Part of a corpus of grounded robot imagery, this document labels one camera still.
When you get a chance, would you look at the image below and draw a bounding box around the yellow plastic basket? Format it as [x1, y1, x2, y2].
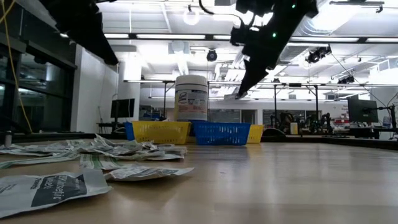
[247, 124, 264, 144]
[132, 120, 192, 145]

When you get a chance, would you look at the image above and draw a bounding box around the black overhead light bar rail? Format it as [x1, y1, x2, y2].
[58, 32, 398, 44]

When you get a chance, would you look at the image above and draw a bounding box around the black frame workstation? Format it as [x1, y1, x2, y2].
[123, 79, 185, 121]
[214, 81, 398, 125]

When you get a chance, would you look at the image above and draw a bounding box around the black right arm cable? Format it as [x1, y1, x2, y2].
[198, 0, 246, 29]

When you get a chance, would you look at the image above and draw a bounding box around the blue plastic basket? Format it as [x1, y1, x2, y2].
[192, 121, 251, 146]
[124, 121, 136, 141]

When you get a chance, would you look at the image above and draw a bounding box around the yellow cable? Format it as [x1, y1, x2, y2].
[0, 0, 34, 134]

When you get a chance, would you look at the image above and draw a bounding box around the white disinfecting wipes canister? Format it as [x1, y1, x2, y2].
[174, 74, 209, 122]

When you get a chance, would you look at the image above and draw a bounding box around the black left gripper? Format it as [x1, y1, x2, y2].
[40, 0, 119, 65]

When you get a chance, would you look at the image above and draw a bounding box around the thick black cable loop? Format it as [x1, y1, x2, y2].
[261, 127, 287, 143]

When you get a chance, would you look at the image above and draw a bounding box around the round white ceiling lamp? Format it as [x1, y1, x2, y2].
[182, 6, 201, 26]

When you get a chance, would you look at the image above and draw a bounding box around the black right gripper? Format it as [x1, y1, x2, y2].
[229, 18, 293, 100]

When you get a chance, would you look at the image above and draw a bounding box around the black computer monitor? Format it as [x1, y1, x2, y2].
[110, 98, 136, 124]
[347, 94, 379, 124]

